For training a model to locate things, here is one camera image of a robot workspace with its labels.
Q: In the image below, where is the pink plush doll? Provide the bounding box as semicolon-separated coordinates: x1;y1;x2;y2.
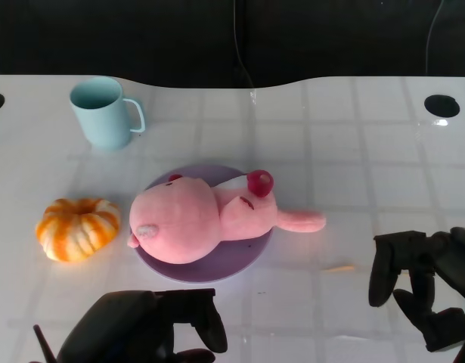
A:
126;169;327;265

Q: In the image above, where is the black left hand cable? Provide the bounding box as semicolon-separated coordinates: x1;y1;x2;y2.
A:
33;324;57;363

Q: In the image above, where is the black backdrop cloth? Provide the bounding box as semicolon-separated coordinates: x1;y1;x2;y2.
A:
0;0;465;90

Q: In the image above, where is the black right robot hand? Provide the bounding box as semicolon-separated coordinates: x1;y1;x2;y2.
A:
368;226;465;352

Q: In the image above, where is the lavender plate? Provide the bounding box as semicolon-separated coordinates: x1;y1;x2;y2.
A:
135;164;274;284

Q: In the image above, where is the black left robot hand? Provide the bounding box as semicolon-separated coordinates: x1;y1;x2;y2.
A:
57;288;229;363

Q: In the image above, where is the orange white pumpkin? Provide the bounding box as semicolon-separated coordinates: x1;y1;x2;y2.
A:
35;198;122;264

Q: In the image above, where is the thin hanging cable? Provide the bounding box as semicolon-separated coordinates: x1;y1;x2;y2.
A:
231;0;256;90
424;0;447;76

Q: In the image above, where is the mint green mug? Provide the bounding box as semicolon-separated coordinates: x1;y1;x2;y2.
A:
68;76;147;151

